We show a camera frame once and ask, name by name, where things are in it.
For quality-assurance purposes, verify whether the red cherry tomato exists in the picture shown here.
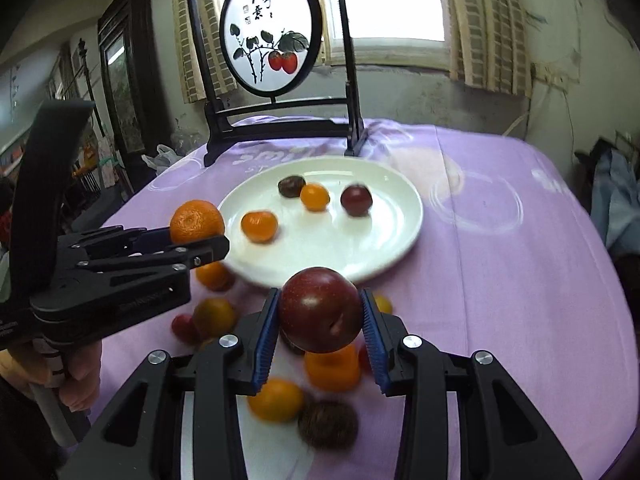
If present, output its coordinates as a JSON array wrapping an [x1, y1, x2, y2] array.
[[171, 314, 200, 345]]

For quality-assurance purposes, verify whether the orange tangerine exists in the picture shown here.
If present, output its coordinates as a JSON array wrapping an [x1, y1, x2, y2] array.
[[241, 210, 279, 244], [195, 261, 236, 292], [169, 200, 226, 246]]

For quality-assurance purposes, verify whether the white wall cable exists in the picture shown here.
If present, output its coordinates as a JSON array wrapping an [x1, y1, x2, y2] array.
[[502, 109, 532, 139]]

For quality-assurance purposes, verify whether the large dark red plum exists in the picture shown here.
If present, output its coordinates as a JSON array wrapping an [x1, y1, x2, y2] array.
[[278, 267, 362, 353]]

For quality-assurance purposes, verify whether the bright window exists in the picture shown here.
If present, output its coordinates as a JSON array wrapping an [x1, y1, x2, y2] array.
[[309, 0, 451, 67]]

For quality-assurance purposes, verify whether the blue cloth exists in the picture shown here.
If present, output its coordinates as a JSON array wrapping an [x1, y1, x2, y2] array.
[[590, 149, 640, 261]]

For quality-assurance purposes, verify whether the black framed persimmon painting screen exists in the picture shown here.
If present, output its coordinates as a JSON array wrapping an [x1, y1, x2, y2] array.
[[187, 0, 370, 168]]

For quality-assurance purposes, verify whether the dark wooden cabinet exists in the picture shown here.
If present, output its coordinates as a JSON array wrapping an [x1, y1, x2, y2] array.
[[97, 0, 167, 161]]

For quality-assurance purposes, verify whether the white plastic bag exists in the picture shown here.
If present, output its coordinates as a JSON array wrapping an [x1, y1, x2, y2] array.
[[141, 144, 182, 176]]

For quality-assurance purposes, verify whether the smooth orange fruit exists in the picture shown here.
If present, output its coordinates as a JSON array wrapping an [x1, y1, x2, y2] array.
[[248, 379, 305, 422]]

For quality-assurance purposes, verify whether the person's left hand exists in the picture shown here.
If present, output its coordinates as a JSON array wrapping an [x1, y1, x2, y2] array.
[[0, 339, 104, 412]]

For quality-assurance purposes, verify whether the small dark red plum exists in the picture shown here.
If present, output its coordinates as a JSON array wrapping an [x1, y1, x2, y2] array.
[[340, 184, 373, 217]]

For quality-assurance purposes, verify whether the purple printed tablecloth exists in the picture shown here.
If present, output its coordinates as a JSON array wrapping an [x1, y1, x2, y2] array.
[[65, 116, 633, 480]]

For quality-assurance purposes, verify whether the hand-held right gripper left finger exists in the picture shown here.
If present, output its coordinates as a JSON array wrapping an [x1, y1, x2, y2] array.
[[65, 287, 281, 480]]

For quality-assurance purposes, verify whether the beige checked curtain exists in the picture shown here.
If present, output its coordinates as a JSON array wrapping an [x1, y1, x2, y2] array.
[[172, 0, 242, 106], [442, 0, 532, 96]]

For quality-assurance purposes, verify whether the white round plate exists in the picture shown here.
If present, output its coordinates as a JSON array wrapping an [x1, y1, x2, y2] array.
[[217, 156, 424, 287]]

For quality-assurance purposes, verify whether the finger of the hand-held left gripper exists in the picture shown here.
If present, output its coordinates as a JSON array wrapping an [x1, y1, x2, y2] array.
[[74, 233, 231, 275], [59, 225, 173, 262]]

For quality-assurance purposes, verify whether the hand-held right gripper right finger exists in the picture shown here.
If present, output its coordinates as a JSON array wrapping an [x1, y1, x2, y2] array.
[[361, 288, 583, 480]]

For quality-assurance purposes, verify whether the yellow-green tangerine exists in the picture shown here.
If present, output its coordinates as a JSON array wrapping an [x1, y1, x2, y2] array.
[[194, 298, 237, 338]]

